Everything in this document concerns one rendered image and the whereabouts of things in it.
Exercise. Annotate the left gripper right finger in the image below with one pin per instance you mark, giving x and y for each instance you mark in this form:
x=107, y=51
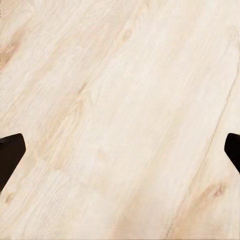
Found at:
x=232, y=149

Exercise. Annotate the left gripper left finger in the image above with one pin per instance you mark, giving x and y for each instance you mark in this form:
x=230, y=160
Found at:
x=12, y=149

